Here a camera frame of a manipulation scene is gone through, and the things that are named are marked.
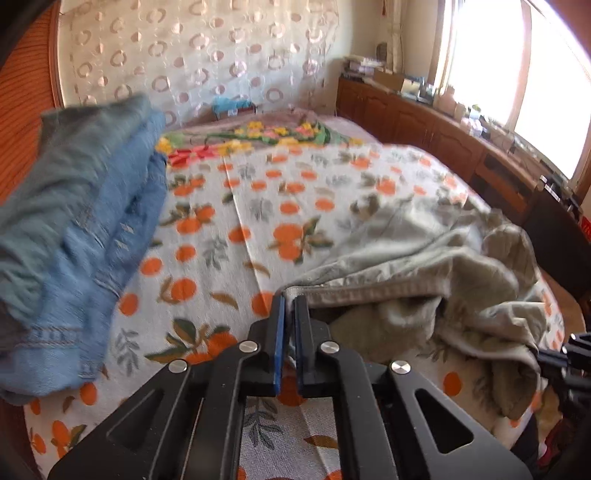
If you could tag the floral blanket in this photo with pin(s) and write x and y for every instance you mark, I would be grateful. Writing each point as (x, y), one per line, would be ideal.
(277, 131)

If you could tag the wooden sideboard cabinet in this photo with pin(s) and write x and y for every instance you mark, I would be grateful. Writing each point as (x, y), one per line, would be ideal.
(461, 110)

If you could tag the black panel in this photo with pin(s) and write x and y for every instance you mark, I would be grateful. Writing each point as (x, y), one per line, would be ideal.
(554, 244)

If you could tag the window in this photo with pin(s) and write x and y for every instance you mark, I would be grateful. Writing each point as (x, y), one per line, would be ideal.
(531, 69)

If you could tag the stack of papers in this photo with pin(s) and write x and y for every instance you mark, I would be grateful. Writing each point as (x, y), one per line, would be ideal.
(360, 64)

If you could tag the blue denim jeans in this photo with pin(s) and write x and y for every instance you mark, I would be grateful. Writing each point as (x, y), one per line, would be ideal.
(106, 240)

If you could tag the circle pattern curtain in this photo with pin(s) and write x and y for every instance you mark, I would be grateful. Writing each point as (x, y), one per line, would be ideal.
(194, 46)

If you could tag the orange fruit print bedsheet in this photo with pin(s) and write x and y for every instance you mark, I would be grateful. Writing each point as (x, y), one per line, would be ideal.
(277, 194)

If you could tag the grey-blue faded jeans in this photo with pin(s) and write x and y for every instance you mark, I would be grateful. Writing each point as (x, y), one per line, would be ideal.
(69, 152)

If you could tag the grey-green pants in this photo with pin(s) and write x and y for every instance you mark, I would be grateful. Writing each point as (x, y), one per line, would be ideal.
(415, 277)

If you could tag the open cardboard box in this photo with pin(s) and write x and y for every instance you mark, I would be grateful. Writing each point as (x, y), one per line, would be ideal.
(388, 79)

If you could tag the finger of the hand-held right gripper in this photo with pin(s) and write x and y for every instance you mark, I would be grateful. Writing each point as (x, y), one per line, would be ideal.
(550, 357)

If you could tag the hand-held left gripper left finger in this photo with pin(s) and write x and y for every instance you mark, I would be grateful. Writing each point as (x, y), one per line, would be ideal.
(278, 350)

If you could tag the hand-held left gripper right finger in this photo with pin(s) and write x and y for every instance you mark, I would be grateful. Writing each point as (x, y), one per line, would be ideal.
(300, 350)

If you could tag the light blue bag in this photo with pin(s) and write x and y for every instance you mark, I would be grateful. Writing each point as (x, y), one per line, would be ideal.
(228, 102)

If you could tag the wooden slatted wardrobe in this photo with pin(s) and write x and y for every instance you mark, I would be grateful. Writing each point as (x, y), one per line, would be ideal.
(27, 83)

